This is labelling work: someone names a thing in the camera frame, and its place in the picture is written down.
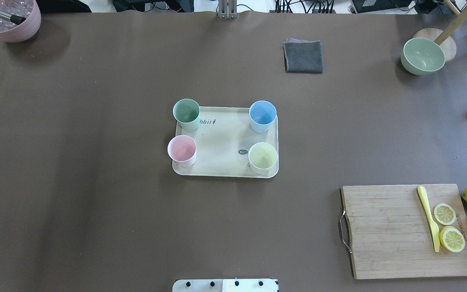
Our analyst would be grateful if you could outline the green plastic cup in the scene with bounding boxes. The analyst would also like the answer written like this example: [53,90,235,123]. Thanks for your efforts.
[173,99,200,131]

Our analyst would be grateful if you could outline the pink bowl with ice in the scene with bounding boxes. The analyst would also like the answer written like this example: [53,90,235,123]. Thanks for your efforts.
[0,0,41,43]

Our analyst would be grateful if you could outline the blue plastic cup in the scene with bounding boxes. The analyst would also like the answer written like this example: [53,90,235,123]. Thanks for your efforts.
[249,100,277,133]

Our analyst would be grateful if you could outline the yellow plastic knife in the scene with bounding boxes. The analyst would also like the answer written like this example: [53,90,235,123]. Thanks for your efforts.
[417,185,441,253]

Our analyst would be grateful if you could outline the dark grey folded cloth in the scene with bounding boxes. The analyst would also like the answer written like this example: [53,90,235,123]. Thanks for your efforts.
[283,38,323,74]

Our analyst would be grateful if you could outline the wooden cup tree stand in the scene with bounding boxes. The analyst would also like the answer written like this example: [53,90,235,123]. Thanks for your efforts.
[413,0,467,63]

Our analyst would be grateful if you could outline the pink plastic cup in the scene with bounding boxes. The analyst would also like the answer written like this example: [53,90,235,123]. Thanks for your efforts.
[167,135,197,167]

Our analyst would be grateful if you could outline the lemon half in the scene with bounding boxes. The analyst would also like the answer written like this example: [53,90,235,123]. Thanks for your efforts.
[433,203,456,226]
[439,226,465,253]

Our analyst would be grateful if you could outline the green bowl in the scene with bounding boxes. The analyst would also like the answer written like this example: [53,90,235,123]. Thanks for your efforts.
[401,38,446,76]

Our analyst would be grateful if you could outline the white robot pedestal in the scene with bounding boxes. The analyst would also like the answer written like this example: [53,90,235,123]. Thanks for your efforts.
[172,278,279,292]

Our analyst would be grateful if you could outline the wooden cutting board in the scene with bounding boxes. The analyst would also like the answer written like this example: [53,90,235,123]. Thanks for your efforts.
[341,184,467,279]

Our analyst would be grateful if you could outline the cream serving tray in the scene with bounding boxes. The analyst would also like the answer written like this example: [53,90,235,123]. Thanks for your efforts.
[172,107,279,178]

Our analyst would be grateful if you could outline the cream plastic cup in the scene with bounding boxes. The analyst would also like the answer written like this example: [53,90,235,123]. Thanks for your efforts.
[248,142,278,174]

